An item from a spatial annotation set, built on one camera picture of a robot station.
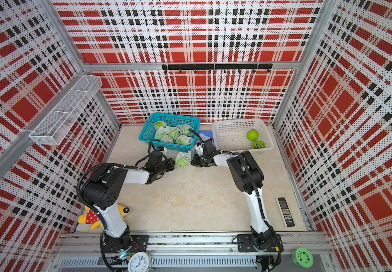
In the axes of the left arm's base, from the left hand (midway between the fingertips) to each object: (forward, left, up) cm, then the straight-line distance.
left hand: (177, 161), depth 100 cm
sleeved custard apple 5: (+13, +7, +5) cm, 16 cm away
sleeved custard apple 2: (+22, -3, +4) cm, 23 cm away
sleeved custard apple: (+26, +14, +6) cm, 30 cm away
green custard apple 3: (+8, -49, +4) cm, 50 cm away
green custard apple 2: (+17, -48, +4) cm, 51 cm away
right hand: (0, -10, -1) cm, 10 cm away
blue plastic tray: (+20, -19, +2) cm, 28 cm away
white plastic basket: (+22, -35, -2) cm, 41 cm away
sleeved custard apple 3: (+19, +4, +5) cm, 20 cm away
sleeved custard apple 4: (+12, -4, +5) cm, 14 cm away
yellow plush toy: (-33, +35, +4) cm, 48 cm away
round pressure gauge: (-49, +9, +3) cm, 50 cm away
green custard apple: (-4, -4, +6) cm, 8 cm away
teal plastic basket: (+21, +21, +7) cm, 30 cm away
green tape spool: (-48, -56, +4) cm, 74 cm away
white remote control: (-29, -57, -1) cm, 64 cm away
